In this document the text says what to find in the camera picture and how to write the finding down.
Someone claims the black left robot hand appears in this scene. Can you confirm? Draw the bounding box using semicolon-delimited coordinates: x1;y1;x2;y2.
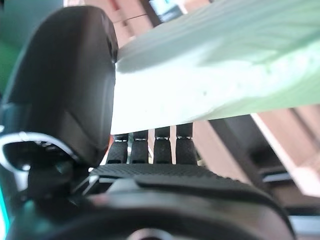
0;5;295;240

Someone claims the toy napa cabbage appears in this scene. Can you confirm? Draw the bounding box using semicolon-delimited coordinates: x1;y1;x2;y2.
109;0;320;137

